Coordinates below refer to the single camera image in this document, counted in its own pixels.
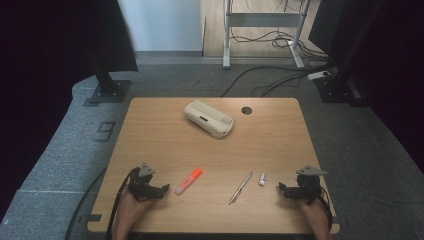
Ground black floor cables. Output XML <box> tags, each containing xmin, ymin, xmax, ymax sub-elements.
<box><xmin>219</xmin><ymin>63</ymin><xmax>336</xmax><ymax>99</ymax></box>

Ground tangle of floor cables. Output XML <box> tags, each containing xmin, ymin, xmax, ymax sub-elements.
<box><xmin>229</xmin><ymin>27</ymin><xmax>330</xmax><ymax>62</ymax></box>

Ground black curtain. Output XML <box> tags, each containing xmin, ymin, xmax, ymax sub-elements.
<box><xmin>308</xmin><ymin>0</ymin><xmax>424</xmax><ymax>176</ymax></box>
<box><xmin>0</xmin><ymin>0</ymin><xmax>140</xmax><ymax>218</ymax></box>

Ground white metal desk frame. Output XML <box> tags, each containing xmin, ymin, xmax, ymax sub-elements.
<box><xmin>222</xmin><ymin>0</ymin><xmax>306</xmax><ymax>70</ymax></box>

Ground white power strip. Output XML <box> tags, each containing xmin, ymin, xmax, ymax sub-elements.
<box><xmin>306</xmin><ymin>70</ymin><xmax>332</xmax><ymax>82</ymax></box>

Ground beige pencil case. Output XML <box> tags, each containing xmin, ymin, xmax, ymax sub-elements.
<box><xmin>183</xmin><ymin>99</ymin><xmax>236</xmax><ymax>140</ymax></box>

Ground silver pen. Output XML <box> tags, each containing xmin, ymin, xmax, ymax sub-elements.
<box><xmin>228</xmin><ymin>171</ymin><xmax>254</xmax><ymax>206</ymax></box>

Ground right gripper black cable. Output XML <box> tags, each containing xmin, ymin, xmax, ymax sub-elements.
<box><xmin>318</xmin><ymin>186</ymin><xmax>335</xmax><ymax>233</ymax></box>

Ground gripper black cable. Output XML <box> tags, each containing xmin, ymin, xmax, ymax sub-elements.
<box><xmin>318</xmin><ymin>186</ymin><xmax>335</xmax><ymax>233</ymax></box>
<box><xmin>105</xmin><ymin>173</ymin><xmax>134</xmax><ymax>240</ymax></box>

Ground black stand with base plate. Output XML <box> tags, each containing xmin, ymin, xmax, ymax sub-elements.
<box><xmin>314</xmin><ymin>0</ymin><xmax>372</xmax><ymax>108</ymax></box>
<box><xmin>87</xmin><ymin>49</ymin><xmax>133</xmax><ymax>105</ymax></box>

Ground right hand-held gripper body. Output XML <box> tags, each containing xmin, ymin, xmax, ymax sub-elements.
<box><xmin>289</xmin><ymin>165</ymin><xmax>329</xmax><ymax>204</ymax></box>

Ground person's right hand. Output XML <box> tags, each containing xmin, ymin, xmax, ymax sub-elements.
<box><xmin>297</xmin><ymin>197</ymin><xmax>330</xmax><ymax>232</ymax></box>

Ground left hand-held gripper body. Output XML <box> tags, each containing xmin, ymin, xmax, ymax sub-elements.
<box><xmin>127</xmin><ymin>162</ymin><xmax>165</xmax><ymax>203</ymax></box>

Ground person's left hand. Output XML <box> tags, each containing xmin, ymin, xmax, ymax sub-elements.
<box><xmin>117</xmin><ymin>187</ymin><xmax>157</xmax><ymax>228</ymax></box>

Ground orange highlighter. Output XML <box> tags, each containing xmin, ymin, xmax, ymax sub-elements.
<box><xmin>174</xmin><ymin>167</ymin><xmax>204</xmax><ymax>197</ymax></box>

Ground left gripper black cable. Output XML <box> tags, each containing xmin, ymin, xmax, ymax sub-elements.
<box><xmin>105</xmin><ymin>173</ymin><xmax>134</xmax><ymax>240</ymax></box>

